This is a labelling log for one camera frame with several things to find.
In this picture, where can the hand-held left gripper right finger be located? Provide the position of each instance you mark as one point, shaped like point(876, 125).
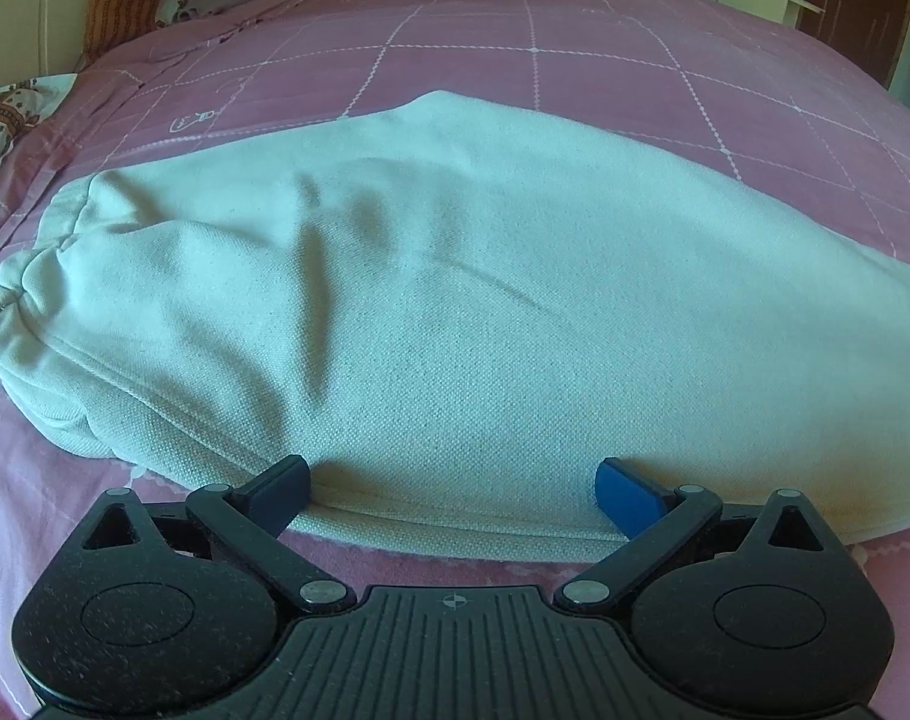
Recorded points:
point(624, 495)

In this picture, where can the patterned white brown cloth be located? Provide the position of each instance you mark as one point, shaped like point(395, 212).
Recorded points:
point(8, 116)

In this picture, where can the pink checked bedsheet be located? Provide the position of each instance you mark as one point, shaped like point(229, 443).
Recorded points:
point(575, 52)

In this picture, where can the orange striped pillow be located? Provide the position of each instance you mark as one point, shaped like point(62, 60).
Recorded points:
point(121, 4)

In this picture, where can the brown wooden door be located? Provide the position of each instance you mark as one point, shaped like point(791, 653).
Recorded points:
point(856, 0)

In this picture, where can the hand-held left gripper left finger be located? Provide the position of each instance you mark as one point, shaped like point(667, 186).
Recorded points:
point(279, 491)

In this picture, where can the white pants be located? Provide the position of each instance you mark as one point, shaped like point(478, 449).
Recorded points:
point(462, 300)

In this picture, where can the cream headboard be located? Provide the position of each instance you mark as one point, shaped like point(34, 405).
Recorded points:
point(27, 7)

